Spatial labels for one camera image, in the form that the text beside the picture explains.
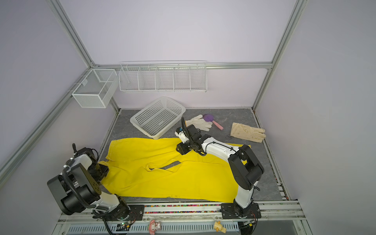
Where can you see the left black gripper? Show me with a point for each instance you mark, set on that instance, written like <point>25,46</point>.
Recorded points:
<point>105,169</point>

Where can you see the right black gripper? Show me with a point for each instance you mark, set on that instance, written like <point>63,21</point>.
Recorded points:
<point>180,149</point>

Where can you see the yellow trousers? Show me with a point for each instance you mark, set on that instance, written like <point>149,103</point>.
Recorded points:
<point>140,167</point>

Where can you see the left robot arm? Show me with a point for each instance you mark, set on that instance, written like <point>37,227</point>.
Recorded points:
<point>77,188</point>

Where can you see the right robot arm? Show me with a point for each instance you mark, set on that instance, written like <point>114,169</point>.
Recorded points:
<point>245,166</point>

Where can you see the white knit glove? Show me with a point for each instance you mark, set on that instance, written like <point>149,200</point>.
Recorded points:
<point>199,123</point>

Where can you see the white plastic laundry basket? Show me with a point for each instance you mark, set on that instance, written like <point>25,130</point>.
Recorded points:
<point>158,117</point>

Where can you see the purple and pink brush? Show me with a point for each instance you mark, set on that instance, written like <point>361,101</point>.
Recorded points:
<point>210,118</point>

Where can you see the beige leather glove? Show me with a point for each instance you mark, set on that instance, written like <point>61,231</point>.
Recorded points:
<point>245,132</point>

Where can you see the pink plush toy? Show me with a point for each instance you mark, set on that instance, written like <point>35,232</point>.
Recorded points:
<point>154,226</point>

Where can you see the yellow duck toy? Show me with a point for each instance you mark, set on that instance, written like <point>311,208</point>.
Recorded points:
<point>219,227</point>

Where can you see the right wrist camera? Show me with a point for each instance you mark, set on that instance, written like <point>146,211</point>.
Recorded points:
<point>181,135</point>

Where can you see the white wire wall shelf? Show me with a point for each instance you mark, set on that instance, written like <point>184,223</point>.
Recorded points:
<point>167,76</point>

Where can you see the white mesh wall box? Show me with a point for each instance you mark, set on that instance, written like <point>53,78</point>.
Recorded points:
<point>97,88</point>

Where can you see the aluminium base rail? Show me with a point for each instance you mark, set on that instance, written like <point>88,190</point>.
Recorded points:
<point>212,211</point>

